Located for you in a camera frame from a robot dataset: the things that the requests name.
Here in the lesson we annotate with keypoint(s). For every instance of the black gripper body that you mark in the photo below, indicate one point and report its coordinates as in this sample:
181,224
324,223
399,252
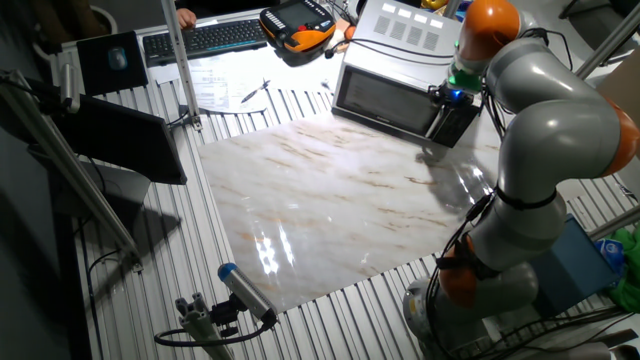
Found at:
452,95

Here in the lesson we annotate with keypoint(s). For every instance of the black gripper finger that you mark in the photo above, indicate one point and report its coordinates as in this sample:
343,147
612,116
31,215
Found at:
452,107
434,104

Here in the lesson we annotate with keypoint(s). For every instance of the black glass microwave door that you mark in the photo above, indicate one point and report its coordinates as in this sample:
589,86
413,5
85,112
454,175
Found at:
385,97

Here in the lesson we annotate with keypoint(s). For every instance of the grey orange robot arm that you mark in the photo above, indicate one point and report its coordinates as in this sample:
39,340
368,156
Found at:
550,125

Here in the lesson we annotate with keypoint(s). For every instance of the dark sleeved operator forearm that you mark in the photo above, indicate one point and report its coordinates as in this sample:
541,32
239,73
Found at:
225,6

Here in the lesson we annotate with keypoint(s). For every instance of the silver microwave body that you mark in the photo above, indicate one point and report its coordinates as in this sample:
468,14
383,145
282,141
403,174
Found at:
400,30

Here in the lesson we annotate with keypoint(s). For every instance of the operator bare hand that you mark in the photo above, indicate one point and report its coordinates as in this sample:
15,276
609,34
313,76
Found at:
186,18

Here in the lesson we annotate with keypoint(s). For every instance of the yellow toy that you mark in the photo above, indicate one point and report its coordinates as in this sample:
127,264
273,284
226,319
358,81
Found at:
434,4

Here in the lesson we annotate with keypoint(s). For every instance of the small orange basketball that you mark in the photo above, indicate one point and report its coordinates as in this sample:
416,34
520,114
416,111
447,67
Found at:
350,33

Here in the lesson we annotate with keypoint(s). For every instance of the white plug adapter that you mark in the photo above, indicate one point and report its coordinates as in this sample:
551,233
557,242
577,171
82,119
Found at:
337,41

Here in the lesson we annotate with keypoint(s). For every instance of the small wooden block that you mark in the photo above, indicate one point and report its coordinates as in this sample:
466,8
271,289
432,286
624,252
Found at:
342,25

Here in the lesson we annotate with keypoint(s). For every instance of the printed white paper sheet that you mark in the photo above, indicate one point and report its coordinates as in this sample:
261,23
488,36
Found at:
300,75
215,85

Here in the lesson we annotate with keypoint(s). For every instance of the marble pattern table mat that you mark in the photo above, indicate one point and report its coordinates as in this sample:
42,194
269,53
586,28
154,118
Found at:
325,200

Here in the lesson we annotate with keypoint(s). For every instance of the orange black teach pendant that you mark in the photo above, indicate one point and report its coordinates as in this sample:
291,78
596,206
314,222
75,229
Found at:
300,25

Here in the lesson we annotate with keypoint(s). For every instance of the brown cardboard sheet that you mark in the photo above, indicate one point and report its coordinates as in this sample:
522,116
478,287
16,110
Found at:
622,80

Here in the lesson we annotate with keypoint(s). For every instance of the black ballpoint pen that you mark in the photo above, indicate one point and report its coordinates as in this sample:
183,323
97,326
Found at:
256,91

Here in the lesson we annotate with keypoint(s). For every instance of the blue box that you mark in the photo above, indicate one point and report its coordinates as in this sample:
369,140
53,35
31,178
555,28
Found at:
575,270

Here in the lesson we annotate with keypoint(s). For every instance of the blue white packet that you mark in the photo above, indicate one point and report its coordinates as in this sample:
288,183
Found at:
610,252

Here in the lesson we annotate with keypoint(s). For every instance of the black computer keyboard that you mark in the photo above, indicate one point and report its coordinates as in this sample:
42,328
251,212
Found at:
205,40

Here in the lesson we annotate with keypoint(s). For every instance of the green cloth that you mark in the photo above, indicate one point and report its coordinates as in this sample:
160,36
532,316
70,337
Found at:
630,280

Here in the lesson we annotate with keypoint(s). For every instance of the black flat monitor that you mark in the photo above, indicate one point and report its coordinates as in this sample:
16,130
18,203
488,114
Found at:
125,140

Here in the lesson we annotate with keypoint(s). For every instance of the grey computer mouse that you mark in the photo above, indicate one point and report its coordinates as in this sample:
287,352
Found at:
117,58

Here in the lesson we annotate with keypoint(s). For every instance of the short aluminium profile stub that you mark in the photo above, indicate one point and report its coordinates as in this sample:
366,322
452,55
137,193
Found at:
200,325

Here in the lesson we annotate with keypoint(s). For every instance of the black mouse pad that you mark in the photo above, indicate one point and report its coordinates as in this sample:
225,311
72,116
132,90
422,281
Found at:
95,75

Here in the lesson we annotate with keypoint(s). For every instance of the aluminium post with foot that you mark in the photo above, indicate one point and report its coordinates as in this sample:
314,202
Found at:
451,7

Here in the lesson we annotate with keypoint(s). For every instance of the upright aluminium frame post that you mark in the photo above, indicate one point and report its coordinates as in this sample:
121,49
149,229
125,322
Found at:
180,60

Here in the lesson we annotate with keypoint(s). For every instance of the silver camera with blue cap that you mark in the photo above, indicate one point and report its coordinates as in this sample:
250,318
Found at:
245,292

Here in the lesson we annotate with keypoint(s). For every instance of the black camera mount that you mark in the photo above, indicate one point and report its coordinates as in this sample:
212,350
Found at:
225,315

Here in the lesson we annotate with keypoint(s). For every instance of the silver depth camera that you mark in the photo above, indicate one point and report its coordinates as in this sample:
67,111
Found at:
70,87

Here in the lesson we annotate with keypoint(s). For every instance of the slanted aluminium frame post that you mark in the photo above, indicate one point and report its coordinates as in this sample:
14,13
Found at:
75,170

